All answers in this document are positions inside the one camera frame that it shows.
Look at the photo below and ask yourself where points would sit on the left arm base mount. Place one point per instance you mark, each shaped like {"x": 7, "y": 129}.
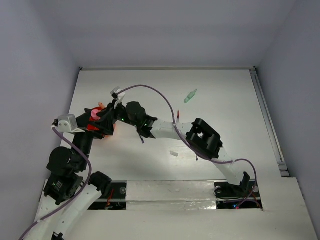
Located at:
{"x": 115, "y": 200}

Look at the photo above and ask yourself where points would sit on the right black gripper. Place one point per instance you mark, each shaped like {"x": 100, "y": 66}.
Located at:
{"x": 111, "y": 106}

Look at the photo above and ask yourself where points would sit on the purple gel pen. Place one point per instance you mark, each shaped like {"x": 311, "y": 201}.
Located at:
{"x": 141, "y": 138}

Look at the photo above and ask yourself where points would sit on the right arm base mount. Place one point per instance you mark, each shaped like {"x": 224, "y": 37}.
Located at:
{"x": 243, "y": 196}

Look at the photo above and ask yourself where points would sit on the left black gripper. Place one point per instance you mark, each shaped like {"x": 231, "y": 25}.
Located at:
{"x": 105, "y": 127}

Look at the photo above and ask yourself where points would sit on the red gel pen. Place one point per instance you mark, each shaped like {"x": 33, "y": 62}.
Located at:
{"x": 178, "y": 116}

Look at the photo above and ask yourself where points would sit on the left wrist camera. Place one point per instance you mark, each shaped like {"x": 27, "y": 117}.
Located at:
{"x": 67, "y": 123}

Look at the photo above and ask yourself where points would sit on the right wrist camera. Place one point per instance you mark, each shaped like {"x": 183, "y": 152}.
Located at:
{"x": 118, "y": 95}

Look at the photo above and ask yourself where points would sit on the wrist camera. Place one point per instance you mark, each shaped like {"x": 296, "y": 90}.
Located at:
{"x": 118, "y": 95}
{"x": 67, "y": 123}

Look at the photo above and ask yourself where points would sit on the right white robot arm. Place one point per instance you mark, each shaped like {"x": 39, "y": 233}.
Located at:
{"x": 198, "y": 135}

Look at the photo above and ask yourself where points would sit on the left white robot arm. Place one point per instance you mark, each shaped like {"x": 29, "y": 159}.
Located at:
{"x": 72, "y": 186}

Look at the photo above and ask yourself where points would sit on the orange pen holder cup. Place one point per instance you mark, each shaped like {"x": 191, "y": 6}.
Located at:
{"x": 104, "y": 128}

